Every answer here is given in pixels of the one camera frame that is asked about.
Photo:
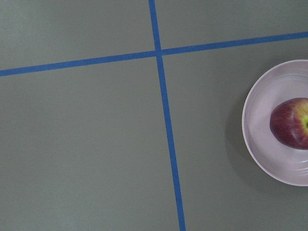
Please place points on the red apple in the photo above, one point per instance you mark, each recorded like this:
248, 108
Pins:
289, 123

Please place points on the pink plate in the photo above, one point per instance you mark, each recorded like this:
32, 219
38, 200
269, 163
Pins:
281, 83

